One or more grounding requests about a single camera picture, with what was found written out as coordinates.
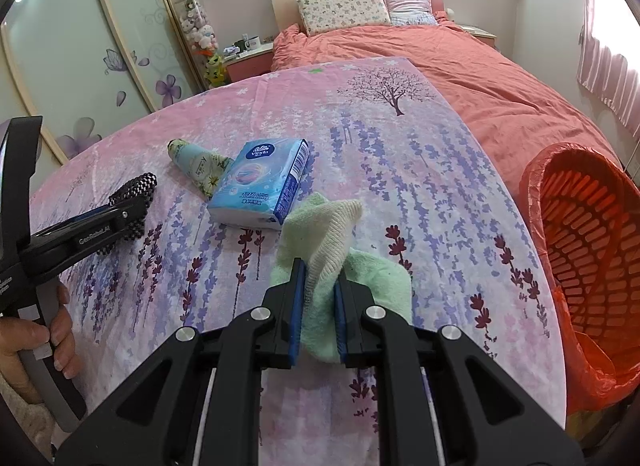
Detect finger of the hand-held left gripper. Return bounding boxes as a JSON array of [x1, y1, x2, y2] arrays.
[[35, 204, 114, 243], [20, 196, 151, 291]]

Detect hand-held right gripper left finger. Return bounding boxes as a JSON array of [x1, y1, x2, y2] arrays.
[[54, 258, 308, 466]]

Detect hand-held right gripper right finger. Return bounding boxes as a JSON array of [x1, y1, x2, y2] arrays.
[[334, 276, 586, 466]]

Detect black beaded pouch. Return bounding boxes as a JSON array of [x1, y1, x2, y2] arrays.
[[95, 172, 158, 257]]

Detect light green sock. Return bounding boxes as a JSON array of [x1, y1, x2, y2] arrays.
[[270, 194, 413, 364]]

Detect orange laundry basket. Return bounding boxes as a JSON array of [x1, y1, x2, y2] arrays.
[[520, 142, 640, 417]]

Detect person's left hand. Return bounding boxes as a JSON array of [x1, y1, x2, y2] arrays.
[[0, 281, 77, 404]]

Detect green floral tube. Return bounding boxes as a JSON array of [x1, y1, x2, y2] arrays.
[[167, 138, 236, 199]]

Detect blue tissue packet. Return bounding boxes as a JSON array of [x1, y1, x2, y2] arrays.
[[207, 138, 310, 231]]

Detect floral wardrobe doors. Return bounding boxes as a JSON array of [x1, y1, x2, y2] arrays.
[[0, 0, 196, 167]]

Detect yellow green plush toy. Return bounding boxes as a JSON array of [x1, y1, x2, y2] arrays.
[[204, 52, 228, 89]]

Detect pink nightstand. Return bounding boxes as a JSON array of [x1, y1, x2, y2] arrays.
[[222, 40, 276, 84]]

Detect clear tube of plush toys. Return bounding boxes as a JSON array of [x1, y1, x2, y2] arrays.
[[175, 0, 221, 56]]

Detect coral bed duvet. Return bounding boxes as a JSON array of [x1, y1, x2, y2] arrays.
[[271, 20, 626, 181]]

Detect white floral pillow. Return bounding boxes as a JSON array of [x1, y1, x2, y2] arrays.
[[296, 0, 392, 37]]

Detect wooden bedside table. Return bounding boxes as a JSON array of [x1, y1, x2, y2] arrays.
[[457, 23, 498, 49]]

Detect pink striped pillow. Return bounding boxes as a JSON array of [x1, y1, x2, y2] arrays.
[[380, 0, 441, 27]]

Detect pink curtain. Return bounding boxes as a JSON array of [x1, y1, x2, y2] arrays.
[[575, 0, 640, 139]]

